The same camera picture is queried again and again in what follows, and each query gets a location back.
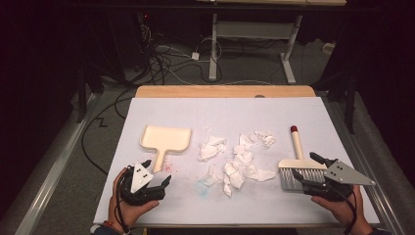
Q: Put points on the cream plastic dustpan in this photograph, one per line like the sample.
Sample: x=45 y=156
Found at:
x=166 y=138

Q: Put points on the white foam board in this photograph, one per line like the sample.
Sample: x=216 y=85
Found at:
x=228 y=114

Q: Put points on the person's right hand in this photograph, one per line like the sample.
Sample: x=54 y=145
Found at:
x=345 y=210

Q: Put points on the wooden table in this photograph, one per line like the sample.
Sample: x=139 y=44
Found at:
x=225 y=91

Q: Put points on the white desk frame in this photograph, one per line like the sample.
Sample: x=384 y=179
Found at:
x=254 y=30

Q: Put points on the small white box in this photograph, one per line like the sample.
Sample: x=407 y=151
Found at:
x=328 y=48

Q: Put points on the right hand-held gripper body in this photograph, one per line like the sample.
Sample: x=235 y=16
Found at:
x=344 y=174

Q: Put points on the black metal stand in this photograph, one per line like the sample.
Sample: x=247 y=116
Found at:
x=350 y=104

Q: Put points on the white power adapter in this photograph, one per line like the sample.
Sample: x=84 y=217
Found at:
x=195 y=56

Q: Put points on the pile of white tissues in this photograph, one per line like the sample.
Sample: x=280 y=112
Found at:
x=239 y=163

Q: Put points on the cream brush with red tip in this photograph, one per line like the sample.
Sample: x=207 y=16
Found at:
x=297 y=143

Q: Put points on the aluminium rail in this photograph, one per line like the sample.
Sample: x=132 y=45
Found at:
x=375 y=182
x=52 y=176

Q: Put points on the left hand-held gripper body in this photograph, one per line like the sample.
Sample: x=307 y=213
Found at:
x=140 y=178

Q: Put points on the person's left hand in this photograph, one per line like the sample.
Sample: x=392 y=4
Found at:
x=125 y=212

